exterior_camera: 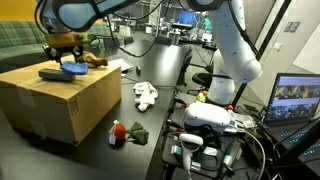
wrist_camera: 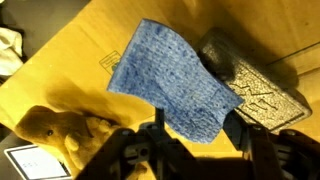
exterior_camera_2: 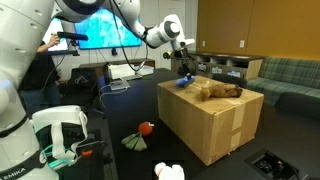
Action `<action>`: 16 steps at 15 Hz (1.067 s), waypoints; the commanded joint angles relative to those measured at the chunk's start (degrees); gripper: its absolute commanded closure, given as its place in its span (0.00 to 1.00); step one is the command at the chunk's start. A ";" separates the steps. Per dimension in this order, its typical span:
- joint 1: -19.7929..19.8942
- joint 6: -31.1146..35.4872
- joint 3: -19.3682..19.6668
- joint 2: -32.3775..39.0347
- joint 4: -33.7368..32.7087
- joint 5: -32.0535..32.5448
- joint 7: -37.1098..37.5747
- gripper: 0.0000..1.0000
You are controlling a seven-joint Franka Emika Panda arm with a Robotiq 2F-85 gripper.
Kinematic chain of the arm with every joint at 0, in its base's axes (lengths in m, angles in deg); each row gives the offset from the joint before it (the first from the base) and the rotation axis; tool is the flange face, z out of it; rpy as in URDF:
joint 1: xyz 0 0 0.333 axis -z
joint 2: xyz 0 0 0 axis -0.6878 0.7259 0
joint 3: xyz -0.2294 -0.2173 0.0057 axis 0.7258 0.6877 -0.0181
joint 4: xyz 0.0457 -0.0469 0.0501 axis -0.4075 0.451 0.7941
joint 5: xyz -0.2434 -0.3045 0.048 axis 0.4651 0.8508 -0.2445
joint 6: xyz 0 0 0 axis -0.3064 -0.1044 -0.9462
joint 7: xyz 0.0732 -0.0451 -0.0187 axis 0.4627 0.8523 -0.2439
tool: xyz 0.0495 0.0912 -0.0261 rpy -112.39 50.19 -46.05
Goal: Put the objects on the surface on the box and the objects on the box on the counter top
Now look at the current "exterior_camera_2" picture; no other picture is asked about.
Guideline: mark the blue sponge cloth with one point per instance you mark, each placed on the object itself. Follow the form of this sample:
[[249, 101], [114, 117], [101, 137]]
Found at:
[[185, 81]]

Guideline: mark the person in black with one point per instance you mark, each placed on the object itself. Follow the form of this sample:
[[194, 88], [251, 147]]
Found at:
[[39, 87]]

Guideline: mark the wooden shelf cabinet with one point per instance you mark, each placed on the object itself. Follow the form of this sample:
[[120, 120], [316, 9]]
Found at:
[[208, 64]]

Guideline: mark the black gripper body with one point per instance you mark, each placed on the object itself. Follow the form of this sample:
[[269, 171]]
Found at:
[[181, 54]]

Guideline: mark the table power outlet box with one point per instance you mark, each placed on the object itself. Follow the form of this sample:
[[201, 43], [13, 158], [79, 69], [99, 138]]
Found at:
[[272, 167]]

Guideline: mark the large cardboard box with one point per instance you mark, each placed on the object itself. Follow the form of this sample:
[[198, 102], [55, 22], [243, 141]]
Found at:
[[211, 128]]

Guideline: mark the green plaid sofa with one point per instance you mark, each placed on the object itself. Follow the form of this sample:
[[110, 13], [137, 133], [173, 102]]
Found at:
[[292, 85]]

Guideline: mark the white VR headset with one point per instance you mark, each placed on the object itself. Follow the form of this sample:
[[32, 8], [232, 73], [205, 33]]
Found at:
[[56, 118]]

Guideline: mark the white plastic bag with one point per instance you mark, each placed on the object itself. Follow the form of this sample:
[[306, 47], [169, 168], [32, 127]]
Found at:
[[165, 172]]

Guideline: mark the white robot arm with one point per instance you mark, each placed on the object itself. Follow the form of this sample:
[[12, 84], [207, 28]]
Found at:
[[32, 148]]

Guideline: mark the brown plush toy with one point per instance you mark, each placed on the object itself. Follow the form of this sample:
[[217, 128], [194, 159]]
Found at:
[[224, 90]]

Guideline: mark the wall display screen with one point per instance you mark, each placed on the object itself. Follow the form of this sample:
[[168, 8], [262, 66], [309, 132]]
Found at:
[[104, 30]]

